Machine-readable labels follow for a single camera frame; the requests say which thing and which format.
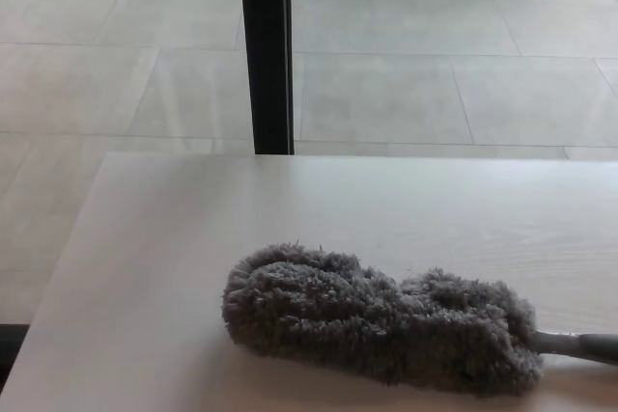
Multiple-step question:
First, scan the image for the grey microfibre duster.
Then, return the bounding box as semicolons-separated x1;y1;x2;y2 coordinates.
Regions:
221;239;618;385

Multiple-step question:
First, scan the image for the black vertical window frame post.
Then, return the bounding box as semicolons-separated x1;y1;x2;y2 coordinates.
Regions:
238;0;295;156

